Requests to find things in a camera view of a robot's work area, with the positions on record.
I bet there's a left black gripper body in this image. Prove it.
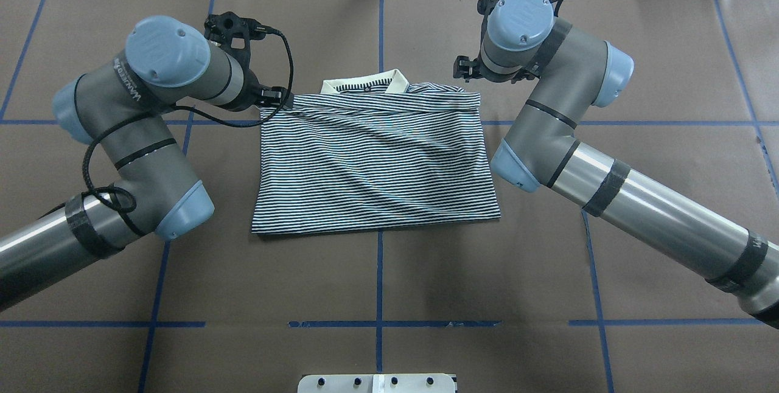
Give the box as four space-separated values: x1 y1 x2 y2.
234 46 294 111

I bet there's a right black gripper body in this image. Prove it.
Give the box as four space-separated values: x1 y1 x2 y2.
453 55 484 82

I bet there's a navy white striped polo shirt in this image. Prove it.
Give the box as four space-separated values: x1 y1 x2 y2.
251 69 501 235

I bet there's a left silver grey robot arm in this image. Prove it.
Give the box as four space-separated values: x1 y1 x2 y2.
1 12 294 310

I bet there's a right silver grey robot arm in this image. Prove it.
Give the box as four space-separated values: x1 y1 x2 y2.
453 0 778 327

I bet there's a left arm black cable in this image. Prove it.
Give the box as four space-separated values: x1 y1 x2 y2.
82 11 295 237

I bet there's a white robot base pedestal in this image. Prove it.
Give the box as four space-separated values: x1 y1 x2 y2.
297 373 458 392

